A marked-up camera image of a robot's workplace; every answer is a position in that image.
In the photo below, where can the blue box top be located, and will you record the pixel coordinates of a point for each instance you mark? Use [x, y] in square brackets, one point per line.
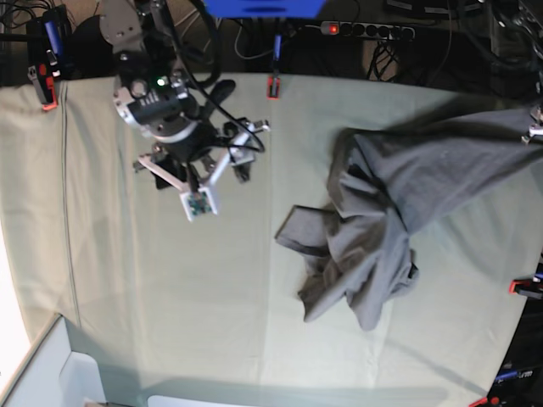
[264, 8]

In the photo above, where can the black round base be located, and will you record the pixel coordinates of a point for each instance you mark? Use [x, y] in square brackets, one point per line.
[92, 54]

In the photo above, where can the white bin lower left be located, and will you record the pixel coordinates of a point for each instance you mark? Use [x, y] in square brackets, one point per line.
[53, 374]

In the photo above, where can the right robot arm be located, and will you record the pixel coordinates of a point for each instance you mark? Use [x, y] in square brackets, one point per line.
[156, 93]

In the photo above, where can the red clamp right edge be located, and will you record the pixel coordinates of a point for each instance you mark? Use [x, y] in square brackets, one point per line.
[528, 287]

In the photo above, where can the red clamp top left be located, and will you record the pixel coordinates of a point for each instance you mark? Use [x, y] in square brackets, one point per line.
[45, 51]

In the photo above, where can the red clamp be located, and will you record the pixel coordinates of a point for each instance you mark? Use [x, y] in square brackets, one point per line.
[45, 51]
[492, 401]
[273, 83]

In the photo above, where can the red clamp top centre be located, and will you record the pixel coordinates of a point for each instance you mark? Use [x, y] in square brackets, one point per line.
[273, 83]

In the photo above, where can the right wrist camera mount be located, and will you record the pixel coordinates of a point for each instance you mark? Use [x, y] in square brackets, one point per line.
[198, 195]

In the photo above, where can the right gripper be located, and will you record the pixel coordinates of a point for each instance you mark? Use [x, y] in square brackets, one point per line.
[191, 144]

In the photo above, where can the red clamp bottom right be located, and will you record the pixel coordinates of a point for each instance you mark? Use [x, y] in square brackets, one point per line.
[492, 401]

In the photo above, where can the grey t-shirt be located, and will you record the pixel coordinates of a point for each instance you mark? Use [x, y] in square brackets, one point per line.
[384, 187]

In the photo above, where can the black power strip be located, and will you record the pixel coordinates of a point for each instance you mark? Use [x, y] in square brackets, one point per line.
[369, 31]

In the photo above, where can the pale green table cloth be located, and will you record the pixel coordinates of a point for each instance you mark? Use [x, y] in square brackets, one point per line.
[208, 309]

